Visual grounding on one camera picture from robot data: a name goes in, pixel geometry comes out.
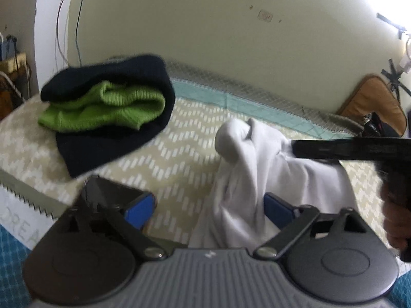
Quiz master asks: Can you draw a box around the person's right hand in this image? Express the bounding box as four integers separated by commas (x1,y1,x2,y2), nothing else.
380,183,411,251

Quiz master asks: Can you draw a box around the beige zigzag patterned bedsheet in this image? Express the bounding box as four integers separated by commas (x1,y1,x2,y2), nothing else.
0,59,411,308

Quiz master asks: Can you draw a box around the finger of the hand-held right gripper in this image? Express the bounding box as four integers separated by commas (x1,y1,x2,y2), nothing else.
291,137,386,161

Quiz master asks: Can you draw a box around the white garment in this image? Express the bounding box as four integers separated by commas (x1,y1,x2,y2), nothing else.
189,118,357,251

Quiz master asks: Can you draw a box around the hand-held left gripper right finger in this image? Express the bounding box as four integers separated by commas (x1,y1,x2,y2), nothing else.
254,192,370,262

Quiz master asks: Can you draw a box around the brown mesh cushion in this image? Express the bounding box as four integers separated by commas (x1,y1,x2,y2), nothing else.
335,74,408,137

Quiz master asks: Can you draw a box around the cluttered shelf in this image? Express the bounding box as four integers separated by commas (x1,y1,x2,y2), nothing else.
0,27,31,121

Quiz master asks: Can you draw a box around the black wall cable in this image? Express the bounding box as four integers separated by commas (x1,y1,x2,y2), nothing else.
55,0,70,63
75,0,85,63

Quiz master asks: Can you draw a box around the black and green garment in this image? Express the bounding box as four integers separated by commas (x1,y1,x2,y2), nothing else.
39,54,175,178

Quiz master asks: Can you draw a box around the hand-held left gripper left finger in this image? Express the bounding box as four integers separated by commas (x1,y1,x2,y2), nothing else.
62,180,169,262

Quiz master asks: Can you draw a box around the black printed garment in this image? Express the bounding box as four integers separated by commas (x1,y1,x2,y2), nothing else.
362,112,400,139

